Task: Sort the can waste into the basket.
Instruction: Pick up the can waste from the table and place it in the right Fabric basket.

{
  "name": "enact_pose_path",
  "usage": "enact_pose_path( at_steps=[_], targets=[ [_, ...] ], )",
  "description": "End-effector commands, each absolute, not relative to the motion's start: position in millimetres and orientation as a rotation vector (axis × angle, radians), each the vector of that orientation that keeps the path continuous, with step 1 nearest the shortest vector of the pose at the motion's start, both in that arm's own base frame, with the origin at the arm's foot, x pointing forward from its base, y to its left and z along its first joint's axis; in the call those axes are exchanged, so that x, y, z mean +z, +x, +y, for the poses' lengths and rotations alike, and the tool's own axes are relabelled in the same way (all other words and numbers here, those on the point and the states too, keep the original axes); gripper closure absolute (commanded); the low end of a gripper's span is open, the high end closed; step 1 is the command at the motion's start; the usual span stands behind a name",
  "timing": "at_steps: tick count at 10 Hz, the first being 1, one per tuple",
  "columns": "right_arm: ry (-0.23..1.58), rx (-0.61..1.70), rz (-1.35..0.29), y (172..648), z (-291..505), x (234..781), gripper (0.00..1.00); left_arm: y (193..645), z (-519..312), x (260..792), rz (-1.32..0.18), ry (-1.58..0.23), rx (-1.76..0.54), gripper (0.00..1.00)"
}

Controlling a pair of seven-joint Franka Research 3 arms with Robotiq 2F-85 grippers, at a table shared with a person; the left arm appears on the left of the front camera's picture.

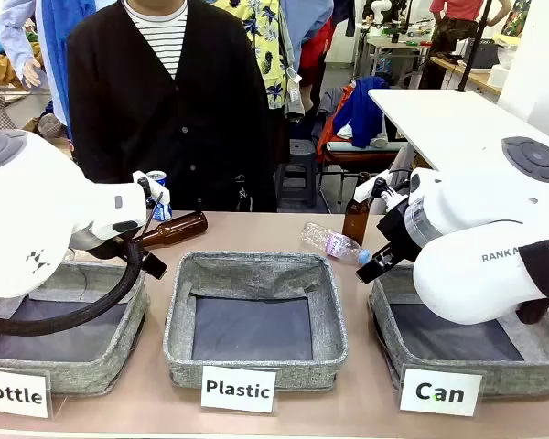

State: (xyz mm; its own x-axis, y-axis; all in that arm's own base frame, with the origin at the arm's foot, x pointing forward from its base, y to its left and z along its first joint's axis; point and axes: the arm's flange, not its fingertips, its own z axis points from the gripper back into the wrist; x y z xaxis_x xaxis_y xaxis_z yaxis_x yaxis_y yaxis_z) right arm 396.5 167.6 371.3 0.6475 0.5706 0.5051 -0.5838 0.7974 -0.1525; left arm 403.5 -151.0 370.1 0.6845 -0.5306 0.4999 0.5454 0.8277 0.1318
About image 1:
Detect white background workbench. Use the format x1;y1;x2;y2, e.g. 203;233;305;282
364;32;434;88

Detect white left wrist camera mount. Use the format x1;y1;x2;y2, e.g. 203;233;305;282
132;169;171;221

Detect blue jacket on chair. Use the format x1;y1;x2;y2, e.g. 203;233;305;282
332;76;391;150

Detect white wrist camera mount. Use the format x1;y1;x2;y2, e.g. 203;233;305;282
132;169;171;221
352;168;411;216

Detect brown glass bottle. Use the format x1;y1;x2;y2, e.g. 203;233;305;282
341;172;371;246
139;210;210;251

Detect grey basket labelled Plastic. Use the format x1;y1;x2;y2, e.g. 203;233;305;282
163;250;349;392

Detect person in black cardigan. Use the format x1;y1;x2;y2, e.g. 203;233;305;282
67;0;278;214

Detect blue white drink can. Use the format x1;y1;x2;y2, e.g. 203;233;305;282
145;169;173;221

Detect grey basket labelled Can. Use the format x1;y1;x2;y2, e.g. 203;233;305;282
368;264;549;399

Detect dark plastic stool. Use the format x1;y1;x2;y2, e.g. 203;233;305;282
274;139;322;211

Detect black stand pole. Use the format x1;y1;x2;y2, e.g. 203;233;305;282
457;0;493;93

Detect person in camouflage trousers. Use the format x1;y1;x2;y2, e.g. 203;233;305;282
418;0;511;91

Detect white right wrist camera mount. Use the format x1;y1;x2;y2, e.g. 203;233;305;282
352;168;411;216

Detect bright blue hanging garment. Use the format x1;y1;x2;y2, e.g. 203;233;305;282
39;0;97;141

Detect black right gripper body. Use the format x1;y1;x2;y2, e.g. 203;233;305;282
376;202;423;266

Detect white Plastic label card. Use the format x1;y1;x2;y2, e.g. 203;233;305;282
199;364;278;415

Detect white Bottle label card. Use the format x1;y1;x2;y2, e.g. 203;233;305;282
0;365;52;420

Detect white Can label card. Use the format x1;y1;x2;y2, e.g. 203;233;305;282
398;367;484;418

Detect white paper roll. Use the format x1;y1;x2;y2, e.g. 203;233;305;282
486;63;514;91

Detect grey hanging tag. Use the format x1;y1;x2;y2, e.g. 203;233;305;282
284;71;306;118

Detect white side table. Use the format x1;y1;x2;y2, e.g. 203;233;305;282
368;88;549;216

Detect yellow floral shirt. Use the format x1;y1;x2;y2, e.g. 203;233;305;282
210;0;299;111

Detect small pink-label plastic bottle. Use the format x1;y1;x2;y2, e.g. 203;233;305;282
300;221;372;267

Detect wooden background desk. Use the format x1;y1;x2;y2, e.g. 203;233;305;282
429;54;504;98

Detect red hanging garment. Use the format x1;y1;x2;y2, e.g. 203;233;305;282
299;17;336;88

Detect black cable sleeve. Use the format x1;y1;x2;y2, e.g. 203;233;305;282
515;239;549;326

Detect black corrugated cable hose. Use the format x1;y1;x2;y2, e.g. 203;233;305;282
0;237;146;337

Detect grey basket labelled Bottle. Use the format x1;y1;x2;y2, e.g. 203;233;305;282
0;260;150;397

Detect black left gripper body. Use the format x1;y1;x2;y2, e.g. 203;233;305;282
85;235;144;262

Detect mannequin in light blue shirt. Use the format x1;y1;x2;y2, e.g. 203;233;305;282
0;0;47;91

